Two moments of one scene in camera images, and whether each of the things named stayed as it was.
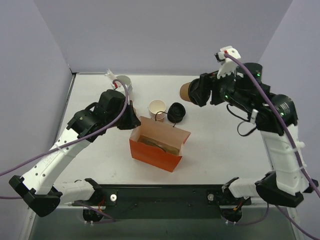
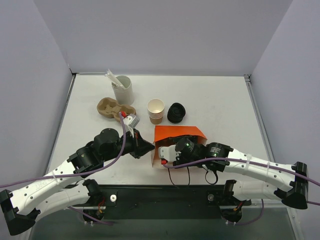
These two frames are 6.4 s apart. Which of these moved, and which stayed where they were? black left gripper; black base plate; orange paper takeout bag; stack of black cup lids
Moved: black left gripper; orange paper takeout bag
Stayed: stack of black cup lids; black base plate
